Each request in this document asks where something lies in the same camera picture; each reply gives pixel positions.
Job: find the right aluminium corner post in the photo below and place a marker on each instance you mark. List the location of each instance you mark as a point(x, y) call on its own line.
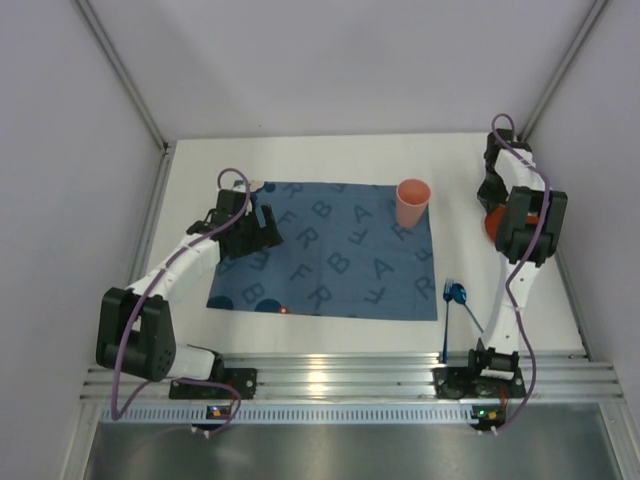
point(570, 54)

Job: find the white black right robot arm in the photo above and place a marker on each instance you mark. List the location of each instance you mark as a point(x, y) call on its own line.
point(528, 192)

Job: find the left aluminium corner post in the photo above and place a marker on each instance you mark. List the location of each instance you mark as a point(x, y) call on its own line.
point(118, 67)

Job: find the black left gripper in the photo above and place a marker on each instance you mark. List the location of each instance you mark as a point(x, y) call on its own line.
point(259, 230)

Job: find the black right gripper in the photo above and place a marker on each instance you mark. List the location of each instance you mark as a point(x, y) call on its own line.
point(489, 195)

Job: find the blue letter-print placemat cloth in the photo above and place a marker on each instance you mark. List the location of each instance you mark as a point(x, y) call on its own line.
point(343, 255)

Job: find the blue metal spoon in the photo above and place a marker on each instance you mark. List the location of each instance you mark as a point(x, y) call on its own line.
point(459, 295)

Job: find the blue metal fork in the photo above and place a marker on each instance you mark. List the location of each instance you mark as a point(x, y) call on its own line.
point(447, 297)

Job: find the aluminium rail frame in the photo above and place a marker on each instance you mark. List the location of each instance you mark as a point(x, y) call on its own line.
point(342, 359)

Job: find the red plastic plate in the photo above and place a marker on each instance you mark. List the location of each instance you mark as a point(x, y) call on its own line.
point(505, 225)

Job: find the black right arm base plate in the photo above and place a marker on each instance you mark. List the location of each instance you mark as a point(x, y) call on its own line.
point(486, 374)

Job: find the aluminium corner post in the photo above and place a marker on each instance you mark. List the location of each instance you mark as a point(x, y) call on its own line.
point(570, 54)
point(118, 67)

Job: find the pink plastic cup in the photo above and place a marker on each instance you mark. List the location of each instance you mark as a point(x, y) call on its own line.
point(412, 198)

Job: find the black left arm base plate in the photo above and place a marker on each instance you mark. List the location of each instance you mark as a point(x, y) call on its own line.
point(243, 380)

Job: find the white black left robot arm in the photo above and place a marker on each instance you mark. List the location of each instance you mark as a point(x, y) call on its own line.
point(136, 333)

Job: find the perforated grey cable duct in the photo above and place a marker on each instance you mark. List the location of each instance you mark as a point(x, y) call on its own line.
point(280, 414)

